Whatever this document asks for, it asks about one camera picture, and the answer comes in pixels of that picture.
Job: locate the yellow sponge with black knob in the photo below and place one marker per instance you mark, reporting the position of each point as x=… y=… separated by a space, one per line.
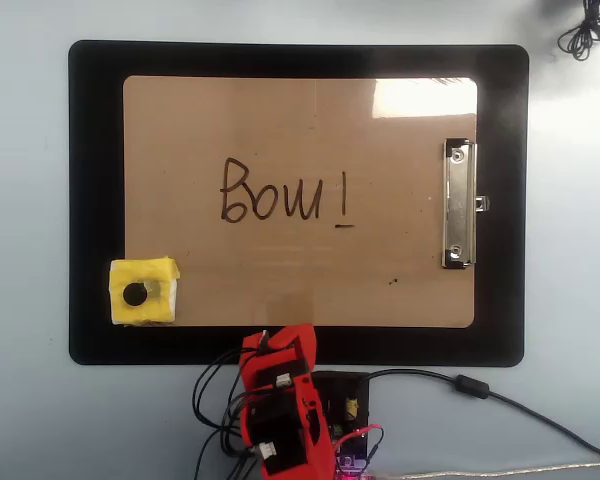
x=130 y=272

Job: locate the purple controller circuit board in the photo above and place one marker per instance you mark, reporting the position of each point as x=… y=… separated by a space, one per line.
x=352 y=445

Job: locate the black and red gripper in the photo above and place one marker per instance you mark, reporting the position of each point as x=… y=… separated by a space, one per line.
x=272 y=372

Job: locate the brown clipboard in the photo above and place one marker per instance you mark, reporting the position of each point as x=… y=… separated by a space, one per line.
x=300 y=125

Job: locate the black mat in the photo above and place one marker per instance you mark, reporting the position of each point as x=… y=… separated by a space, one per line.
x=95 y=200

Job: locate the silver metal clipboard clip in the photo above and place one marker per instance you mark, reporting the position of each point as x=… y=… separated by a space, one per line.
x=457 y=200

